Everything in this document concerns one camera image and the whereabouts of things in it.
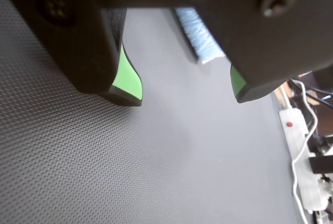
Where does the dark grey table mat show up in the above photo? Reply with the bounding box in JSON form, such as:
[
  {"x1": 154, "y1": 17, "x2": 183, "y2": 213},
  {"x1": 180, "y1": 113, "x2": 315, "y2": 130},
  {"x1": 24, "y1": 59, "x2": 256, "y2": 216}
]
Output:
[{"x1": 0, "y1": 0, "x2": 304, "y2": 224}]

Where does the white power strip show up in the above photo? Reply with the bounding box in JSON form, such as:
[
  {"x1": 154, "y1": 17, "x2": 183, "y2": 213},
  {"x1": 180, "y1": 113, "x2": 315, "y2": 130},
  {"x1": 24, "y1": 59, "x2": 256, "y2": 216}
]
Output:
[{"x1": 278, "y1": 108, "x2": 329, "y2": 215}]

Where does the light blue cloth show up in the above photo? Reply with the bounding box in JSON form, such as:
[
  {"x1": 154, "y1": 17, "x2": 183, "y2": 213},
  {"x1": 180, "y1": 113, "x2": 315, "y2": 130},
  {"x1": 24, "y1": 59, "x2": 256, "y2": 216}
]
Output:
[{"x1": 174, "y1": 7, "x2": 226, "y2": 65}]

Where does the thin black cable bundle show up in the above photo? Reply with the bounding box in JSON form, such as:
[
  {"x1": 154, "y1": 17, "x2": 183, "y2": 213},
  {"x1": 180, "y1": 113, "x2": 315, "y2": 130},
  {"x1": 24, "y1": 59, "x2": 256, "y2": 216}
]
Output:
[{"x1": 288, "y1": 79, "x2": 333, "y2": 106}]

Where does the black plug block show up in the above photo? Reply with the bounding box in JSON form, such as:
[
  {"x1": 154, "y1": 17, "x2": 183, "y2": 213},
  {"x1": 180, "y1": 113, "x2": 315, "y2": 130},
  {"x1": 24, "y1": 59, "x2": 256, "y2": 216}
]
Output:
[{"x1": 309, "y1": 155, "x2": 333, "y2": 175}]

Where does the thin white cable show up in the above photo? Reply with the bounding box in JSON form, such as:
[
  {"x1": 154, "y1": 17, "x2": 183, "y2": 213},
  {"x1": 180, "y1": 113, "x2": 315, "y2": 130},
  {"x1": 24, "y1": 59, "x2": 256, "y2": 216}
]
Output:
[{"x1": 290, "y1": 79, "x2": 318, "y2": 224}]

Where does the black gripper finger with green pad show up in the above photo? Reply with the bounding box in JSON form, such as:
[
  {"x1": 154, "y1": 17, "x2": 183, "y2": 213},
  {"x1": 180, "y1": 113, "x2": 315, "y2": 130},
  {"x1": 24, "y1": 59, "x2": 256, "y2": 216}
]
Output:
[
  {"x1": 197, "y1": 0, "x2": 333, "y2": 104},
  {"x1": 0, "y1": 0, "x2": 144, "y2": 108}
]

